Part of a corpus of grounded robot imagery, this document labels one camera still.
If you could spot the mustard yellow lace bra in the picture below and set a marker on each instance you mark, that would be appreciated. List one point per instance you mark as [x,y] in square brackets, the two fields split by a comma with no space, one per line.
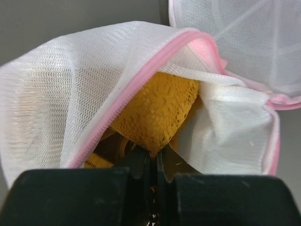
[150,121]

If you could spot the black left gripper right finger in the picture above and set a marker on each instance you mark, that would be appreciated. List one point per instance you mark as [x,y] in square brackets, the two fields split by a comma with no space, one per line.
[189,198]

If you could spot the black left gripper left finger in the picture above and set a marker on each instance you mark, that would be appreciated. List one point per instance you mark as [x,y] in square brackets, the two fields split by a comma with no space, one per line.
[116,196]

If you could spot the pink-zippered round laundry bag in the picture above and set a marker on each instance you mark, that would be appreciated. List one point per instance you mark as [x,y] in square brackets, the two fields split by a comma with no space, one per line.
[57,100]

